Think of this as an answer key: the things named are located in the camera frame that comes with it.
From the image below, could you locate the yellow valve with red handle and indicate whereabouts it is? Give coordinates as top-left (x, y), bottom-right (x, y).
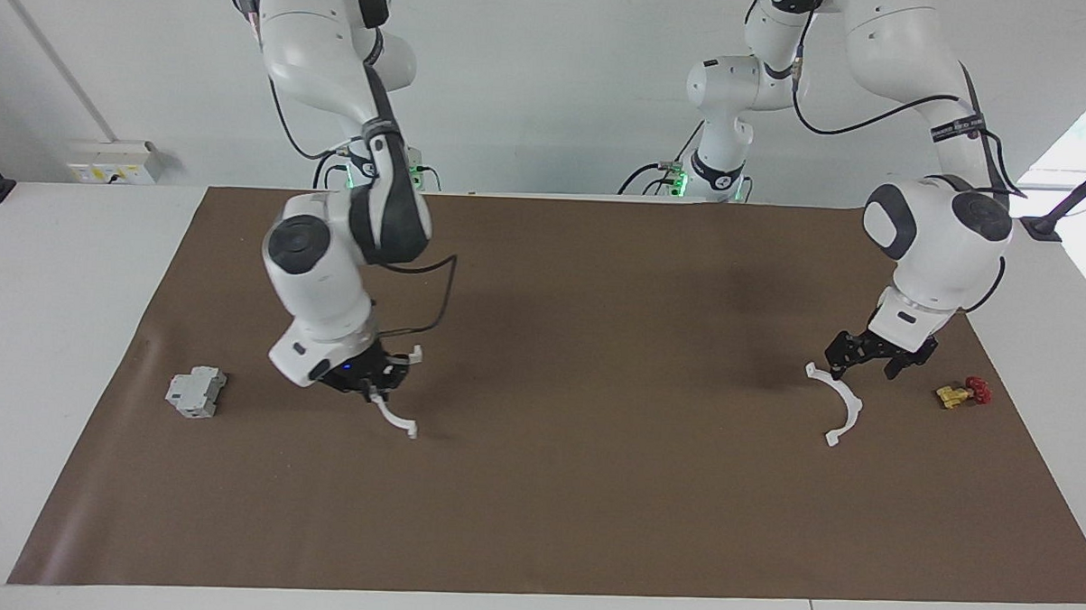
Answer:
top-left (935, 374), bottom-right (993, 411)

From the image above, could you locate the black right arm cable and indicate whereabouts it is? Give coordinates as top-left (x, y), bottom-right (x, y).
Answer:
top-left (375, 251), bottom-right (459, 341)

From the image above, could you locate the white wall socket box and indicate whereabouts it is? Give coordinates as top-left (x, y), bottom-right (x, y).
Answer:
top-left (66, 139), bottom-right (164, 186)

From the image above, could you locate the white wall cable conduit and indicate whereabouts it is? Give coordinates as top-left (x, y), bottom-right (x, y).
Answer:
top-left (0, 0), bottom-right (123, 143)

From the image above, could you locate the black base cable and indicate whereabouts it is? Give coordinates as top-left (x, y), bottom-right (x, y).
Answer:
top-left (312, 148), bottom-right (350, 190)
top-left (617, 118), bottom-right (704, 199)

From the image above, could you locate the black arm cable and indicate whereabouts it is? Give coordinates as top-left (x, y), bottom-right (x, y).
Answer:
top-left (375, 251), bottom-right (459, 341)
top-left (783, 42), bottom-right (1032, 316)

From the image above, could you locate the grey circuit breaker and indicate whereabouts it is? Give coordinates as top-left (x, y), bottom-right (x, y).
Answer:
top-left (164, 365), bottom-right (228, 421)

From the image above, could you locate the white half ring pipe clamp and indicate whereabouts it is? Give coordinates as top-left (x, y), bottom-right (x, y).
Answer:
top-left (365, 342), bottom-right (423, 439)
top-left (803, 361), bottom-right (865, 448)

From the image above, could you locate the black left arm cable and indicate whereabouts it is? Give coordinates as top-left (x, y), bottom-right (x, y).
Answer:
top-left (783, 42), bottom-right (1032, 316)

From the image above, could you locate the brown table mat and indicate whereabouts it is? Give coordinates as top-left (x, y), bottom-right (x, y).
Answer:
top-left (6, 177), bottom-right (1086, 610)

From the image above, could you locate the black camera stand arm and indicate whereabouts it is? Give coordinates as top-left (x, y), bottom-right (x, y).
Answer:
top-left (1019, 141), bottom-right (1086, 244)

